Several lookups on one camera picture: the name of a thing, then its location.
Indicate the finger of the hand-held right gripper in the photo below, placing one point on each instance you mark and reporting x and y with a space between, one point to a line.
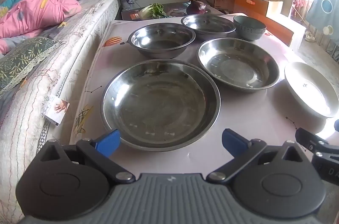
337 125
311 140

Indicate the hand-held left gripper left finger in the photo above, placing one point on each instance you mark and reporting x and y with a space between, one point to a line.
108 143

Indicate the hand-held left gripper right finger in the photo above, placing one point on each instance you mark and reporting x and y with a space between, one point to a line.
234 143

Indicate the white ceramic plate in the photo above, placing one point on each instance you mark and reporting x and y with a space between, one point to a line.
309 91

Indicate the large stainless steel plate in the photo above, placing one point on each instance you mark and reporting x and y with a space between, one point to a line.
159 107

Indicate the medium steel bowl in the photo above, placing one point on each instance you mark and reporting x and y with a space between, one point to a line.
238 67

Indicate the teal ceramic bowl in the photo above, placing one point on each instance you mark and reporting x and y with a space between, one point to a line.
249 30

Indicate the stainless steel bowl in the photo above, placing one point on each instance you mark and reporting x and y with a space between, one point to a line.
206 25
161 41

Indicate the pink printed tablecloth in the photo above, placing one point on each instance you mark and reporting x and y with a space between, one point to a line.
251 118

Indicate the mattress paper tag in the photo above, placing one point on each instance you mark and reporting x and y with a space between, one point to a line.
58 110

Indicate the white shoe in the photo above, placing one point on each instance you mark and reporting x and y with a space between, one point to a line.
309 37

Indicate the white quilted mattress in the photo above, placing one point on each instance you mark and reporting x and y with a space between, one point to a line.
79 36

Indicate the large cardboard box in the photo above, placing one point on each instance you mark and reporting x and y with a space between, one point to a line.
283 28

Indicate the blue blanket with circles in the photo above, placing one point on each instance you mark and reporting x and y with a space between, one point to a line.
325 7

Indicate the green floral pillow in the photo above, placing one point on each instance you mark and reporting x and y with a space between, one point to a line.
23 57

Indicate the orange-brown cardboard box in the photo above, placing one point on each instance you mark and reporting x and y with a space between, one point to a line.
251 5

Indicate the napa cabbage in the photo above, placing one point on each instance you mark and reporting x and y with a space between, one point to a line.
153 11

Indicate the red onion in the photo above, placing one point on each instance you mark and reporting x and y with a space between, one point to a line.
196 7

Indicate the pink patterned quilt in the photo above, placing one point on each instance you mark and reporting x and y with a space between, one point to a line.
39 12

